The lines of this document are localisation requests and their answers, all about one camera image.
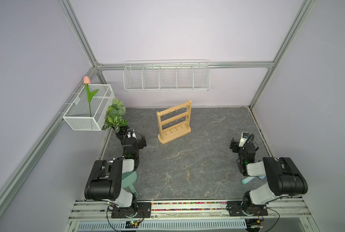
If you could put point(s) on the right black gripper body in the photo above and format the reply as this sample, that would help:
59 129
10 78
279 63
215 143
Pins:
236 149

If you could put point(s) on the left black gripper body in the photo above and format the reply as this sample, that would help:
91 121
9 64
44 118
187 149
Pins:
140 144

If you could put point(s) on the wooden jewelry display stand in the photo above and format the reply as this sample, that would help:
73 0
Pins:
174 122

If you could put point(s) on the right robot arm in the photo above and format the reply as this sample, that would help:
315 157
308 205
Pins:
283 177

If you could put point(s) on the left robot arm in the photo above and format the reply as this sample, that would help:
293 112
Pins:
105 180

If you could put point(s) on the black ribbed vase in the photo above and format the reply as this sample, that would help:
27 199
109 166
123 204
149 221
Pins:
122 132

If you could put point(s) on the green artificial potted plant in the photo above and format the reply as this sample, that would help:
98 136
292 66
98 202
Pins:
114 116

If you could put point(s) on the green dustpan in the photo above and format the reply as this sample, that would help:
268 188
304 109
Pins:
128 179

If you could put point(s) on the pink artificial tulip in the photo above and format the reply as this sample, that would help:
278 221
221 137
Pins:
90 94

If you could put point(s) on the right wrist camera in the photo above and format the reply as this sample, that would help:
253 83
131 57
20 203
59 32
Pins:
244 138

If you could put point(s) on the white mesh wall basket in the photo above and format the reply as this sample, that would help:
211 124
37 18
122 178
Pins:
77 114

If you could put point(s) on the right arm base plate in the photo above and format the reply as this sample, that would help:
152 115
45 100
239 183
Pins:
238 208

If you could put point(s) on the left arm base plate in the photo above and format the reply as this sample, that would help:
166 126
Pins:
138 210

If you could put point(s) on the white slotted cable duct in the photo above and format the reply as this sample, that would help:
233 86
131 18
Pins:
162 225

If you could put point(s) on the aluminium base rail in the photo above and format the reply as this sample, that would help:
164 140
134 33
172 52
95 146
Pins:
191 209

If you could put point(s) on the white wire wall shelf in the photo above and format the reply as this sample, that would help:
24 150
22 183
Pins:
167 75

